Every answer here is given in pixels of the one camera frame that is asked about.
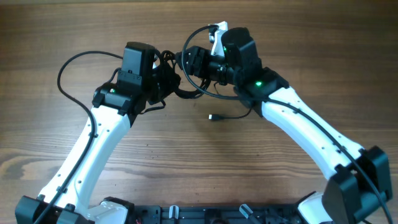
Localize black cable bundle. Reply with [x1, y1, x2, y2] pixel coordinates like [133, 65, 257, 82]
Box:
[155, 49, 212, 100]

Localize thin black usb cable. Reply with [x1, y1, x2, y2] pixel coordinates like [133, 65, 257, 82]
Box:
[208, 107, 253, 121]

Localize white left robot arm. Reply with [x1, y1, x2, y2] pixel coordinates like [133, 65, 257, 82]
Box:
[15, 42, 180, 223]

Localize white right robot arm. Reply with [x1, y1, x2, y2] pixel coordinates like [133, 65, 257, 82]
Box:
[175, 25, 392, 223]

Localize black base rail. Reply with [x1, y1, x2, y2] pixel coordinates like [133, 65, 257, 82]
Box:
[128, 204, 305, 224]

